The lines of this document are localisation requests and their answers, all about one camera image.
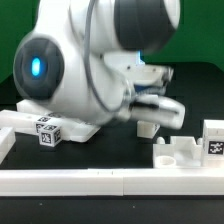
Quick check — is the white chair back long part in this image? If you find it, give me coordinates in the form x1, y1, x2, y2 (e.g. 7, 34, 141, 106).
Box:
0, 110, 51, 135

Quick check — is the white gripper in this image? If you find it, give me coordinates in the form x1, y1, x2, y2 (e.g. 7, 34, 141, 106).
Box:
129, 95, 185, 129

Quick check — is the white left rail block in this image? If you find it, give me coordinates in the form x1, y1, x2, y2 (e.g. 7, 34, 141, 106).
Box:
0, 127, 16, 164

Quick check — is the white chair seat part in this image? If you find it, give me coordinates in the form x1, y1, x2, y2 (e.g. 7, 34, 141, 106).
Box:
153, 136, 202, 169

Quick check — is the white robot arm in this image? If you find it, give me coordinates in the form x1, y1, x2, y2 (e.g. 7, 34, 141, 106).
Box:
13, 0, 185, 129

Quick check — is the white flat chair panel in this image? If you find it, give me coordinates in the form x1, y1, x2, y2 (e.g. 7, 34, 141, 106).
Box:
60, 118, 100, 143

